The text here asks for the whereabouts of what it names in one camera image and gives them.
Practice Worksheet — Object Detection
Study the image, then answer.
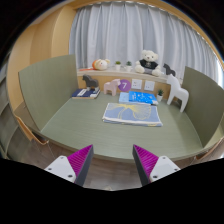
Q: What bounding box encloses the pink horse figure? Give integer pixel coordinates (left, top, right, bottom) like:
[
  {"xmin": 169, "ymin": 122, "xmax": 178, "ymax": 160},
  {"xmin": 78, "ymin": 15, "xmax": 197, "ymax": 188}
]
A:
[{"xmin": 103, "ymin": 78, "xmax": 122, "ymax": 97}]

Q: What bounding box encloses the cream and orange lion plush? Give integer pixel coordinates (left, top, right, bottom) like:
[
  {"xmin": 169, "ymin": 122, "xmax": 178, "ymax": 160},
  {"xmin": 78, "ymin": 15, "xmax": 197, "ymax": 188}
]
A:
[{"xmin": 79, "ymin": 58, "xmax": 111, "ymax": 72}]

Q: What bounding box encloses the large white horse figure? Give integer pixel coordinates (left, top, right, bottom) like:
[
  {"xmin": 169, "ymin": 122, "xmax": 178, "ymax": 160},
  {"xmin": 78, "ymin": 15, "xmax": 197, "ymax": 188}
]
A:
[{"xmin": 165, "ymin": 73, "xmax": 190, "ymax": 113}]

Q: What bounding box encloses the white pleated curtain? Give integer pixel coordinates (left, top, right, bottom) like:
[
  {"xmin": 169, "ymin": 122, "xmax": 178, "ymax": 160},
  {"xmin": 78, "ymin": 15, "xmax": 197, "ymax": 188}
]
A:
[{"xmin": 68, "ymin": 1, "xmax": 224, "ymax": 81}]

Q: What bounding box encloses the round purple number sign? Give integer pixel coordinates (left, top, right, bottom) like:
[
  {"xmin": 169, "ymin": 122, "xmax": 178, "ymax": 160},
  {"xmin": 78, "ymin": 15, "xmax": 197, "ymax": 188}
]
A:
[{"xmin": 118, "ymin": 79, "xmax": 132, "ymax": 93}]

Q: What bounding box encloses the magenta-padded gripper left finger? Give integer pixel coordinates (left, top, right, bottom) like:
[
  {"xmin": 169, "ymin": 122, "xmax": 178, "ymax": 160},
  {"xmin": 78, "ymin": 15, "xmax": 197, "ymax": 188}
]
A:
[{"xmin": 44, "ymin": 144, "xmax": 95, "ymax": 187}]

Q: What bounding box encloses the small dark horse figure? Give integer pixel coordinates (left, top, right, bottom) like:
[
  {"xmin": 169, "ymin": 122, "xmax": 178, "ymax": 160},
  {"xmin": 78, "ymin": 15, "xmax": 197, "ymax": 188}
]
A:
[{"xmin": 162, "ymin": 63, "xmax": 177, "ymax": 77}]

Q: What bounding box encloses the green partition panel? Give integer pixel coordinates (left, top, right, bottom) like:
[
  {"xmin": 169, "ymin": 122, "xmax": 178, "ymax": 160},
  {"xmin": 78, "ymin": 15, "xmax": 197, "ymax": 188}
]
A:
[
  {"xmin": 181, "ymin": 65, "xmax": 224, "ymax": 148},
  {"xmin": 18, "ymin": 54, "xmax": 80, "ymax": 132}
]

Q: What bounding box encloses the white wall socket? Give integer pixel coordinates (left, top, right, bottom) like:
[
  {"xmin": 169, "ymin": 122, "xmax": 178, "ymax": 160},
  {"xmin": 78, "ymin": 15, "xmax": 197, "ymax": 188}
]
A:
[
  {"xmin": 130, "ymin": 78, "xmax": 143, "ymax": 91},
  {"xmin": 143, "ymin": 80, "xmax": 156, "ymax": 92}
]

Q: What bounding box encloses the cream teddy bear black shirt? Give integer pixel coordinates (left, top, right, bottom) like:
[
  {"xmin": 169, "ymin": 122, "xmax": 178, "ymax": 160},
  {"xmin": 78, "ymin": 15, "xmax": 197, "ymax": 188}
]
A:
[{"xmin": 134, "ymin": 49, "xmax": 163, "ymax": 77}]

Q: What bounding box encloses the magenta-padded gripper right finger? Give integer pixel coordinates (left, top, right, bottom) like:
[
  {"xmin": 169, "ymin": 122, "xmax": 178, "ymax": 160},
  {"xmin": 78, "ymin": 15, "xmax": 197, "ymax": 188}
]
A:
[{"xmin": 132, "ymin": 144, "xmax": 181, "ymax": 187}]

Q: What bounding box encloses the dark blue book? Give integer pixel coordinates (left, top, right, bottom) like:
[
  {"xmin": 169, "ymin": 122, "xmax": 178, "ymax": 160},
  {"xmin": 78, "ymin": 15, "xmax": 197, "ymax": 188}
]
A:
[{"xmin": 71, "ymin": 87, "xmax": 101, "ymax": 100}]

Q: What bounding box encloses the bright blue book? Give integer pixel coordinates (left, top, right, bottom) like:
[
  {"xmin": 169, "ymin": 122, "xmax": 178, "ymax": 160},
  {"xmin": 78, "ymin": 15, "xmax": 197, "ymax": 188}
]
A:
[{"xmin": 128, "ymin": 90, "xmax": 159, "ymax": 106}]

